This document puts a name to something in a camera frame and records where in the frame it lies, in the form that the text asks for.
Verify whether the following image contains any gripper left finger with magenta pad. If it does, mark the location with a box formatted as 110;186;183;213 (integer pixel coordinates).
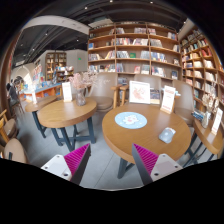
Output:
42;144;91;185

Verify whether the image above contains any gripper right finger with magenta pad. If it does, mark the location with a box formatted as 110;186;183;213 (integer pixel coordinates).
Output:
132;144;182;185

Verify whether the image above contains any round light blue mouse pad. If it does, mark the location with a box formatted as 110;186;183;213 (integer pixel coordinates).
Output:
115;112;147;129

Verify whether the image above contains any round wooden table front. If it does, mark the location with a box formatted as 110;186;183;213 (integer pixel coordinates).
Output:
102;104;191;178

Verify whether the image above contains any round wooden table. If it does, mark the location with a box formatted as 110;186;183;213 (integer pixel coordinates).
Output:
102;104;191;178
38;97;97;151

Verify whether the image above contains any round wooden table left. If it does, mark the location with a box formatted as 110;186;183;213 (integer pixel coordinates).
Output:
38;97;97;151

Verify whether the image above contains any wooden chair left edge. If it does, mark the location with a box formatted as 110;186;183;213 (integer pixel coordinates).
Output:
0;110;28;164

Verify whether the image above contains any white menu sign stand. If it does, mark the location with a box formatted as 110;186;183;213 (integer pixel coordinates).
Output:
161;86;176;114

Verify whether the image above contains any beige upholstered chair right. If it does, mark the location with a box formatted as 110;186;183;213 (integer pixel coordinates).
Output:
171;78;196;126

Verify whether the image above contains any beige upholstered chair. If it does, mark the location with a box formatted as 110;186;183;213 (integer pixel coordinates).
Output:
87;71;123;113
171;78;196;126
120;74;162;104

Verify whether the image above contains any small wooden table far left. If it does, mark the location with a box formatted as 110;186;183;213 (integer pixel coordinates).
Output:
25;96;57;138

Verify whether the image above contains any white picture sign stand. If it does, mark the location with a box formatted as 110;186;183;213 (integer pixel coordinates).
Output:
129;81;150;104

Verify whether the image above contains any orange display counter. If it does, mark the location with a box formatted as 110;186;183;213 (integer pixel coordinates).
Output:
20;83;62;102

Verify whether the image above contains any white card sign left table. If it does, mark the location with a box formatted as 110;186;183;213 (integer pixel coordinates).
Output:
62;82;72;102

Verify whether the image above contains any white card sign table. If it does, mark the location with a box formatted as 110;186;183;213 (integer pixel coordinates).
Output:
62;82;72;102
211;108;223;135

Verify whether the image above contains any beige upholstered chair left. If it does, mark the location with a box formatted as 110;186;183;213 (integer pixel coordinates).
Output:
87;71;123;113

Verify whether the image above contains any beige upholstered chair centre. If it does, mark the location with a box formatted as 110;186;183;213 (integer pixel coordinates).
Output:
120;74;162;104

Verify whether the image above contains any white card sign right table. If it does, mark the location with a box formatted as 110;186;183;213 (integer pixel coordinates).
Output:
211;108;223;135

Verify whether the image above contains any glass vase with pink flowers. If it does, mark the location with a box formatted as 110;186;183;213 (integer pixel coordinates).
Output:
69;71;97;106

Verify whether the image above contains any glass vase with dried flowers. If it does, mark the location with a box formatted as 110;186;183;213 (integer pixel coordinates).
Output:
202;93;219;128

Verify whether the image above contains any person in dark clothes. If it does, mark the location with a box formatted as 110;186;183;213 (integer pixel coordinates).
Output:
6;83;19;106

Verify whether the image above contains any distant wooden bookshelf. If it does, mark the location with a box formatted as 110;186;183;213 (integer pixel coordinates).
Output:
45;52;74;83

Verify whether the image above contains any tall wooden bookshelf centre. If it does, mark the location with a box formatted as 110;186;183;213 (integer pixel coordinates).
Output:
86;21;183;85

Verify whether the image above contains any wooden bookshelf right wall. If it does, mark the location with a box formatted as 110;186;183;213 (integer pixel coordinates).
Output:
179;26;224;122

